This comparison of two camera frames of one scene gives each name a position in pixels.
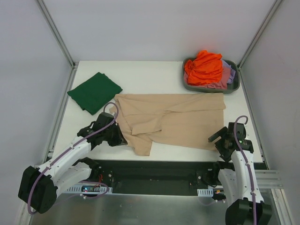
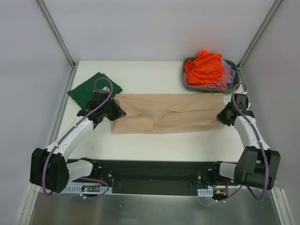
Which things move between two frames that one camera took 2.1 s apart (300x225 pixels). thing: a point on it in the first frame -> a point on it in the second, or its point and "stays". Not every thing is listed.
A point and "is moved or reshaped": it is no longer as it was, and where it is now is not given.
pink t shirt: x=221 y=84 stays
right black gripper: x=220 y=144 -> x=225 y=115
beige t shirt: x=186 y=119 is moved or reshaped
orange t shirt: x=206 y=68 stays
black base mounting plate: x=154 y=176 stays
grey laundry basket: x=234 y=86 stays
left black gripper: x=116 y=137 -> x=113 y=110
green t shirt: x=96 y=93 stays
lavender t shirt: x=232 y=71 stays
